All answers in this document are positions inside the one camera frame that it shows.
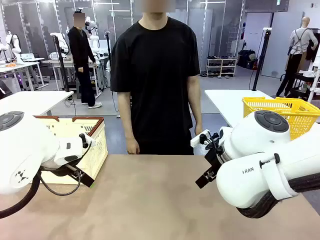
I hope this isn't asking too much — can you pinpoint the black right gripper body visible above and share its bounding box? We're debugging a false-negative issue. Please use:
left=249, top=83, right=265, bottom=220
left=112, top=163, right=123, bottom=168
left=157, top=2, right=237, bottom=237
left=204, top=139, right=226, bottom=176

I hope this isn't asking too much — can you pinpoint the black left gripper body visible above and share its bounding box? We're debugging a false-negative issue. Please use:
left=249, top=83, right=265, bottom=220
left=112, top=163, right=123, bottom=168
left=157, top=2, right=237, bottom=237
left=41, top=161, right=79, bottom=178

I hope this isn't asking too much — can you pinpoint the person's right forearm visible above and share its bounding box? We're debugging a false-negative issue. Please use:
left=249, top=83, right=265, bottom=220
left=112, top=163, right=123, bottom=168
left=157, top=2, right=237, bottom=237
left=117, top=104, right=136, bottom=141

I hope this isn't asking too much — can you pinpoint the person's left forearm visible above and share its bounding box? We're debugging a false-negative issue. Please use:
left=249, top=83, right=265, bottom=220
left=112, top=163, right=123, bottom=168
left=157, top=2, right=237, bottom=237
left=188, top=99, right=203, bottom=127

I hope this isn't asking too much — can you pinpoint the cream shopping basket brown rim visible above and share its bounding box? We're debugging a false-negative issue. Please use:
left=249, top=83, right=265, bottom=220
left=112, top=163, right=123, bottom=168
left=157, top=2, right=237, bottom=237
left=31, top=115, right=109, bottom=186

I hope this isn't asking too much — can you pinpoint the yellow plastic basket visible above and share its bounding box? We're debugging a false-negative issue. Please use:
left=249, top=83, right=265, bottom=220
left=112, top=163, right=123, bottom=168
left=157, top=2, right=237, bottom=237
left=241, top=96, right=320, bottom=141

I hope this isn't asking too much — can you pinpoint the person's right hand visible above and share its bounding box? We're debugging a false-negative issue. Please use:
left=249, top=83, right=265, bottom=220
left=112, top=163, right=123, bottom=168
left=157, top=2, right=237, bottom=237
left=126, top=137, right=140, bottom=155

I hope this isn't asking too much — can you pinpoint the white shoe rack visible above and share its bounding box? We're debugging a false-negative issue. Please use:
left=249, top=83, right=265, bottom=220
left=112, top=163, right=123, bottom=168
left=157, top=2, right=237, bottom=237
left=206, top=57, right=238, bottom=78

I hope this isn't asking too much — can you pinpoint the person in black t-shirt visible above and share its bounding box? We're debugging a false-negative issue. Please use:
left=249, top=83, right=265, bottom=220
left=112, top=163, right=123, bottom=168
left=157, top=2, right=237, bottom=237
left=109, top=0, right=202, bottom=156

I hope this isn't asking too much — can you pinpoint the black bags pile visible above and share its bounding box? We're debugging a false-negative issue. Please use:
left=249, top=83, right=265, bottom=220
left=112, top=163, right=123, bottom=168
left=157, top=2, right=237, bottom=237
left=237, top=49, right=258, bottom=70

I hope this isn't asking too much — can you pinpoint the black stand with white top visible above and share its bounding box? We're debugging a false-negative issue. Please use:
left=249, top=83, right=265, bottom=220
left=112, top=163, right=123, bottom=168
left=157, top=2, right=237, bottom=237
left=251, top=27, right=273, bottom=92

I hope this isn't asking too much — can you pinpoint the white lab desk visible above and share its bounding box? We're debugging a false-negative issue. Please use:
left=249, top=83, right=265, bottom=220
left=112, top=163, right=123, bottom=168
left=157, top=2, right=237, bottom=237
left=0, top=61, right=50, bottom=91
left=41, top=57, right=101, bottom=98

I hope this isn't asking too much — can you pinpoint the bystander in black clothes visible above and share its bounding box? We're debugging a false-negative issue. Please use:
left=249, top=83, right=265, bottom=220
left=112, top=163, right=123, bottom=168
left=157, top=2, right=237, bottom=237
left=67, top=11, right=103, bottom=110

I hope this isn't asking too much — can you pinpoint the mannequin with grey apron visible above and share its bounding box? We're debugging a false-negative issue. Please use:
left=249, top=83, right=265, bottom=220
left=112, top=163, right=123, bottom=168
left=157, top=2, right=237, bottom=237
left=276, top=16, right=320, bottom=98

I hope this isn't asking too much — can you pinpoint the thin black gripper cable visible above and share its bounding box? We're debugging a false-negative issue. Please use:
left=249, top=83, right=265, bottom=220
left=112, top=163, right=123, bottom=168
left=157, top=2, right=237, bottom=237
left=39, top=139, right=93, bottom=196

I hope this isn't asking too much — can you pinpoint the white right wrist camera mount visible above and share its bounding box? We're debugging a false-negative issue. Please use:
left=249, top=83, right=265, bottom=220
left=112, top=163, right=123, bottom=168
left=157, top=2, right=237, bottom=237
left=190, top=129, right=220, bottom=151

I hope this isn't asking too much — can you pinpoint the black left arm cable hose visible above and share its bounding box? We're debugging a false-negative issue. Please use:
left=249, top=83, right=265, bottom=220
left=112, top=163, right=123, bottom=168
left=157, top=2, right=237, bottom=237
left=0, top=171, right=42, bottom=221

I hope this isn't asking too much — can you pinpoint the black right arm cable sleeve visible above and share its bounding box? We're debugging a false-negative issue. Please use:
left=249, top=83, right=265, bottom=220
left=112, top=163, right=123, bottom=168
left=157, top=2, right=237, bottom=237
left=236, top=172, right=320, bottom=220

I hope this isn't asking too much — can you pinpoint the black camera stand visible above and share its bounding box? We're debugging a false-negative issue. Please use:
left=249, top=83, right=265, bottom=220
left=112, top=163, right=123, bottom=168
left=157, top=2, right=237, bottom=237
left=51, top=34, right=71, bottom=93

